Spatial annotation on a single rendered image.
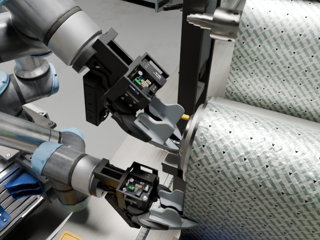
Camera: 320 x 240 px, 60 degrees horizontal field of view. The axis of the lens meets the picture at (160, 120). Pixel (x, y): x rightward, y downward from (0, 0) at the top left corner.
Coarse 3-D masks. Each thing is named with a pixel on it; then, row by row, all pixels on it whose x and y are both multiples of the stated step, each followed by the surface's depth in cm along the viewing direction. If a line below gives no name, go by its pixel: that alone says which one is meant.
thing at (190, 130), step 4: (200, 108) 43; (196, 112) 42; (196, 116) 42; (192, 120) 41; (196, 120) 41; (192, 124) 41; (192, 128) 41; (188, 132) 41; (188, 136) 41; (188, 140) 41; (184, 144) 41; (188, 144) 41; (184, 148) 41; (184, 152) 41; (184, 156) 42; (184, 160) 42; (180, 164) 43
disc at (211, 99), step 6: (210, 96) 44; (210, 102) 44; (204, 108) 41; (198, 120) 39; (198, 126) 39; (192, 132) 39; (192, 138) 39; (192, 144) 39; (186, 156) 39; (186, 162) 40; (186, 168) 40; (186, 174) 42; (186, 180) 44
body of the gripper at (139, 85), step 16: (112, 32) 39; (96, 48) 38; (112, 48) 40; (80, 64) 39; (96, 64) 43; (112, 64) 39; (128, 64) 40; (144, 64) 41; (112, 80) 42; (128, 80) 38; (144, 80) 42; (160, 80) 42; (112, 96) 41; (128, 96) 41; (144, 96) 38; (112, 112) 44; (128, 112) 43
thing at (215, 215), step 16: (192, 192) 45; (192, 208) 49; (208, 208) 47; (224, 208) 45; (240, 208) 43; (208, 224) 50; (224, 224) 48; (240, 224) 46; (256, 224) 44; (272, 224) 42; (288, 224) 40
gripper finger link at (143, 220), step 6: (132, 216) 53; (138, 216) 52; (144, 216) 52; (138, 222) 52; (144, 222) 51; (150, 222) 51; (156, 222) 51; (150, 228) 51; (156, 228) 51; (162, 228) 51; (168, 228) 51
